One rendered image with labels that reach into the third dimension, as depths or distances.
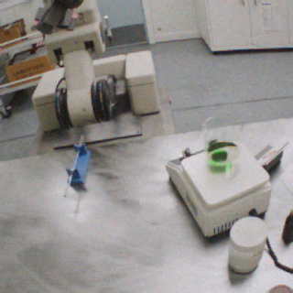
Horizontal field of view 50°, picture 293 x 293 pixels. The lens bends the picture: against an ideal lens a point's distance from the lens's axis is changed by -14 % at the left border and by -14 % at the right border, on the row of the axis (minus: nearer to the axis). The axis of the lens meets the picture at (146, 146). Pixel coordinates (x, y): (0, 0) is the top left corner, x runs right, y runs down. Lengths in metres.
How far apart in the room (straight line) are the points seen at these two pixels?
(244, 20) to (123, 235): 2.65
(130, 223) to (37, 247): 0.19
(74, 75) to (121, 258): 0.89
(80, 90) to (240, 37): 2.04
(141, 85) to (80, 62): 0.34
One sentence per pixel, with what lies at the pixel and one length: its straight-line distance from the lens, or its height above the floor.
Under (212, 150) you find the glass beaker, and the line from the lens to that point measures 0.52.
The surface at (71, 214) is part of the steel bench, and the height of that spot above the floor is 0.75.
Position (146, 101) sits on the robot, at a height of 0.44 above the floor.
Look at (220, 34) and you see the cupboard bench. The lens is 3.06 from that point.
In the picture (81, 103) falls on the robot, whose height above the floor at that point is 0.62.
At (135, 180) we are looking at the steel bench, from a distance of 0.71.
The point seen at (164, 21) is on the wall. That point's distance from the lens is 3.54.
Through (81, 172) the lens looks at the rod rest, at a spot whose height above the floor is 0.76.
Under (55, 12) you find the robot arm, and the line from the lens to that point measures 0.94.
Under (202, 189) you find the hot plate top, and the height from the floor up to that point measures 0.84.
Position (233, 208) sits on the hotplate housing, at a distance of 0.55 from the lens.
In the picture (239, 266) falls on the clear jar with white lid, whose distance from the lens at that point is 0.52.
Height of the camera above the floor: 1.22
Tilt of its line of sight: 36 degrees down
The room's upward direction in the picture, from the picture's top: 11 degrees counter-clockwise
